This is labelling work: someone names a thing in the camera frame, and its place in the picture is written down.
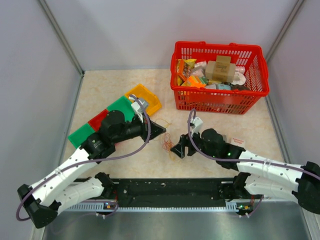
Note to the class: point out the orange snack box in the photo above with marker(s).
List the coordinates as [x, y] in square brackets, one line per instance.
[194, 81]

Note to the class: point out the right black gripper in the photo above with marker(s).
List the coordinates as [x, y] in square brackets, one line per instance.
[179, 149]

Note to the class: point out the grey slotted cable duct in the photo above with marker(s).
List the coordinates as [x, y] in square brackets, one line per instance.
[104, 207]

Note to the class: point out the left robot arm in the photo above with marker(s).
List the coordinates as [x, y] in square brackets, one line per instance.
[46, 199]

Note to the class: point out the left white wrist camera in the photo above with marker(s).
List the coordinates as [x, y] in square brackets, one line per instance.
[139, 106]

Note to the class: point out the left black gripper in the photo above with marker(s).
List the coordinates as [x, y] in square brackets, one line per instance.
[155, 130]

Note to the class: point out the white red label card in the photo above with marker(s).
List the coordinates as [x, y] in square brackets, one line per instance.
[238, 142]

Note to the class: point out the brown cardboard box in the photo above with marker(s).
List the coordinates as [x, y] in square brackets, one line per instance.
[221, 69]

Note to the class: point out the green plastic bin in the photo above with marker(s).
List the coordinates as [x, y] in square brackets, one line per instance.
[80, 135]
[123, 104]

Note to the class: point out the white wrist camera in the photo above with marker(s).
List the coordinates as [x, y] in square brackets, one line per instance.
[195, 124]
[139, 106]

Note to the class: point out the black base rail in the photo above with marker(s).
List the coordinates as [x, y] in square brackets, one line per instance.
[172, 192]

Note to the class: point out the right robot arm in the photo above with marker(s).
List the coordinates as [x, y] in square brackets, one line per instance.
[257, 175]

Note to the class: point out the red plastic bin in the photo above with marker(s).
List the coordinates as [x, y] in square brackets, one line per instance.
[95, 122]

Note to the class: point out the upper green plastic bin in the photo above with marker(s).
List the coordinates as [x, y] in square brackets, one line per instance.
[123, 104]

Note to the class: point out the white tape roll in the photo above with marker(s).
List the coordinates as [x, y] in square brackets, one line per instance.
[238, 79]

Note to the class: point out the lower green plastic bin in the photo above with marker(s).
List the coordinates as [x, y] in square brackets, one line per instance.
[80, 135]

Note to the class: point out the red plastic shopping basket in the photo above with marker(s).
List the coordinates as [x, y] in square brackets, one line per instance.
[236, 102]

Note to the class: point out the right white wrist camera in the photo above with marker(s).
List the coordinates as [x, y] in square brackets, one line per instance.
[195, 124]

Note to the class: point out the yellow plastic bin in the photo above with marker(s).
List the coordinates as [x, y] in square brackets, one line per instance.
[153, 101]

